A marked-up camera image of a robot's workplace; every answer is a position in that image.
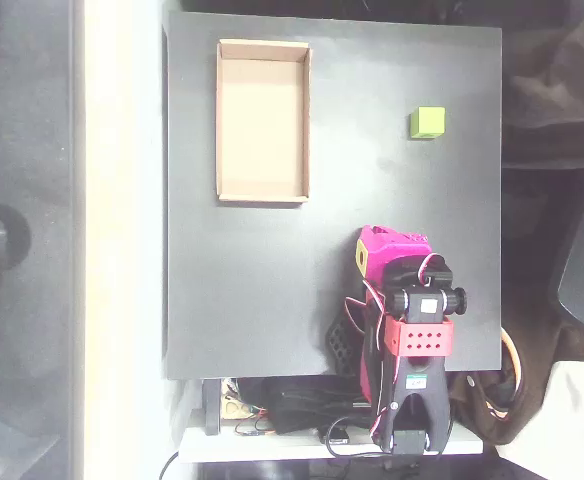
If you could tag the magenta gripper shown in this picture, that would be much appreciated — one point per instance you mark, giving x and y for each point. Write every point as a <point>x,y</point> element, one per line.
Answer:
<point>375,248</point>

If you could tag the green cube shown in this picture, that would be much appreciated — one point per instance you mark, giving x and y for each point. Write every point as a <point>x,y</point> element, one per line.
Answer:
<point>428,122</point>

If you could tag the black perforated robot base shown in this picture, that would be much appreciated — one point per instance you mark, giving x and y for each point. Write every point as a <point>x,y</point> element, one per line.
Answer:
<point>342,345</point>

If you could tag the cardboard box tray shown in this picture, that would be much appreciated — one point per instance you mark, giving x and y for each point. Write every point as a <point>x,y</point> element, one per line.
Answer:
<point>262,125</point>

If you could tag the small black connector box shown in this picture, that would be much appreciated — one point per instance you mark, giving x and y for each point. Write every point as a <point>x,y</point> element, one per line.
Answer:
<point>339,436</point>

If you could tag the beige controller board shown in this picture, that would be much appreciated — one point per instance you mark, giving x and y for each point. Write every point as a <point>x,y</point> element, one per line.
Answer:
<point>232,407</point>

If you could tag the white shelf board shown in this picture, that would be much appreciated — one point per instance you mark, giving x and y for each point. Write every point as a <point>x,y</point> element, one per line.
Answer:
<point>252,447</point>

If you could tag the brown blanket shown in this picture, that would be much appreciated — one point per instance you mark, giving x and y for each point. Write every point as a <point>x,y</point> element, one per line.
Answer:
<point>562,75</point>

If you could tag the white cloth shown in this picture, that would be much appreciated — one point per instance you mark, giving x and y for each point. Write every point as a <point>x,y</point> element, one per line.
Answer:
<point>582,425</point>

